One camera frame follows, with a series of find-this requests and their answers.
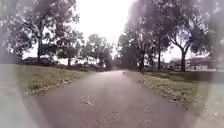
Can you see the grey asphalt path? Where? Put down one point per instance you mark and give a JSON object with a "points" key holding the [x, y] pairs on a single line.
{"points": [[110, 100]]}

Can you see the row of trees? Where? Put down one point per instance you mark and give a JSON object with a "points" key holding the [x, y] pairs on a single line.
{"points": [[56, 36], [166, 33]]}

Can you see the grass verge with leaves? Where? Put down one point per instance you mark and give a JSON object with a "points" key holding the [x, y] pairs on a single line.
{"points": [[173, 88], [46, 79]]}

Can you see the building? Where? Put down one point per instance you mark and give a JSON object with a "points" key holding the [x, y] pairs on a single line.
{"points": [[200, 63], [33, 61]]}

